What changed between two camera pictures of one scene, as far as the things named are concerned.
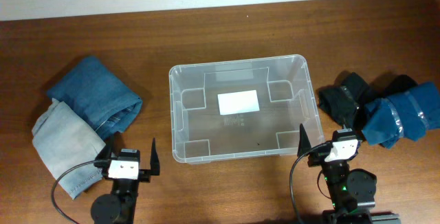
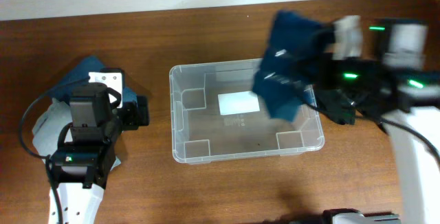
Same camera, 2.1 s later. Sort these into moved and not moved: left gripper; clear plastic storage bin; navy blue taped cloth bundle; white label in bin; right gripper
Moved: left gripper; navy blue taped cloth bundle; right gripper
Not moved: clear plastic storage bin; white label in bin
